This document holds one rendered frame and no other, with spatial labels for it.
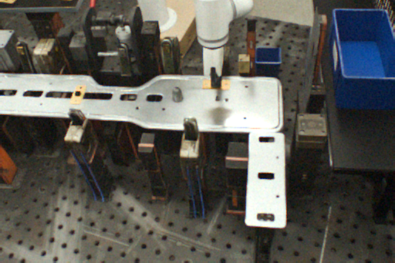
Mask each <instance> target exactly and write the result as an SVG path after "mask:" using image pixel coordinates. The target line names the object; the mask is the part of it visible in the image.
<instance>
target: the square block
mask: <svg viewBox="0 0 395 263"><path fill-rule="evenodd" d="M326 138H327V131H326V118H325V115H323V114H305V113H298V114H297V117H296V119H295V138H294V144H293V150H292V161H291V166H290V172H289V177H288V178H287V180H286V181H287V199H289V200H297V201H312V192H313V188H314V185H315V180H316V175H317V171H318V167H319V162H320V157H321V154H322V151H323V148H325V146H326Z"/></svg>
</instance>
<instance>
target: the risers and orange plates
mask: <svg viewBox="0 0 395 263"><path fill-rule="evenodd" d="M159 133H160V136H161V139H162V143H163V147H164V154H166V155H172V150H173V145H174V138H173V135H172V131H165V130H159ZM0 135H1V136H2V138H3V139H4V141H5V142H6V143H7V148H9V150H10V151H18V152H19V153H21V154H32V152H33V149H34V147H35V143H34V141H33V139H32V138H31V137H30V135H29V133H28V131H27V129H26V128H25V126H24V124H23V122H22V121H21V119H19V118H18V117H17V116H0ZM103 136H104V139H106V144H107V146H108V148H109V151H110V155H111V159H112V161H113V162H114V163H121V164H124V163H127V160H128V157H129V153H130V148H131V142H130V138H129V135H128V132H127V128H126V127H125V125H124V124H123V123H122V122H119V121H107V123H106V125H105V128H104V131H103Z"/></svg>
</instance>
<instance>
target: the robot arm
mask: <svg viewBox="0 0 395 263"><path fill-rule="evenodd" d="M137 2H138V5H139V7H140V10H141V14H143V21H144V22H145V21H156V20H157V21H158V23H159V28H160V32H161V34H162V33H165V32H167V31H169V29H170V28H172V27H173V26H174V24H175V23H176V21H177V15H176V13H175V12H174V10H173V9H172V8H168V7H167V4H166V1H165V0H137ZM194 7H195V16H196V23H197V38H198V41H199V43H200V44H201V45H202V46H203V59H204V75H205V76H209V75H210V74H211V87H221V81H222V76H221V69H222V63H223V47H224V45H225V43H226V42H227V41H228V39H229V29H228V23H230V22H231V21H232V20H234V19H237V18H239V17H242V16H243V15H246V14H248V13H249V12H250V11H251V10H252V8H254V6H253V1H252V0H194Z"/></svg>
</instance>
